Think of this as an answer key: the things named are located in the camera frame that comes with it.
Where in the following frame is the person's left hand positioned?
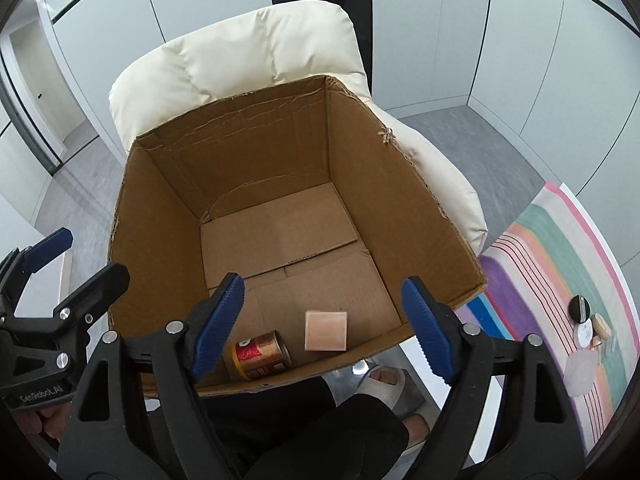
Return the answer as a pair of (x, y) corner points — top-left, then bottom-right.
(11, 404), (67, 455)

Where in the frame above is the red and gold can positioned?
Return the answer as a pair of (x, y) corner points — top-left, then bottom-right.
(227, 330), (292, 382)

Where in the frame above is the small pink box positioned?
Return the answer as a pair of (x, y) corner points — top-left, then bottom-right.
(303, 310), (349, 352)

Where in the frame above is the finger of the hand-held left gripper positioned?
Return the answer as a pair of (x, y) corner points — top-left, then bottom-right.
(0, 227), (74, 311)
(0, 262), (131, 342)

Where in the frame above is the beige oval case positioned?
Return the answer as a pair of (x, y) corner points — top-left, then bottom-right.
(592, 312), (613, 343)

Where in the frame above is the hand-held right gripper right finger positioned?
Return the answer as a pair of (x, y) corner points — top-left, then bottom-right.
(400, 276), (587, 480)

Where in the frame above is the black round compact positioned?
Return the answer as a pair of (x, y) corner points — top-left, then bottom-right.
(570, 295), (593, 325)

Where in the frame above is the person's leg in black trousers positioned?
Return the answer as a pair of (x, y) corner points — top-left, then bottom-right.
(145, 377), (411, 480)

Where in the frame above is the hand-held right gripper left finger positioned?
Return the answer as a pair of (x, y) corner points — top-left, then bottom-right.
(55, 272), (246, 480)

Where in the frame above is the beige slipper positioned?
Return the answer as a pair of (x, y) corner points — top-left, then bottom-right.
(354, 364), (407, 413)
(397, 400), (442, 457)

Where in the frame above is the brown cardboard box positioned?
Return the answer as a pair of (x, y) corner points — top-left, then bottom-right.
(107, 74), (487, 401)

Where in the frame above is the translucent plastic container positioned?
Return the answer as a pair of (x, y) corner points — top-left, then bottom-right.
(562, 349), (601, 398)

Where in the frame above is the cream padded armchair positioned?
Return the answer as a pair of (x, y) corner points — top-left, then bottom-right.
(108, 1), (489, 256)

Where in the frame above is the striped pastel cloth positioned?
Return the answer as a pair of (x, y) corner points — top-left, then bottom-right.
(452, 182), (628, 443)

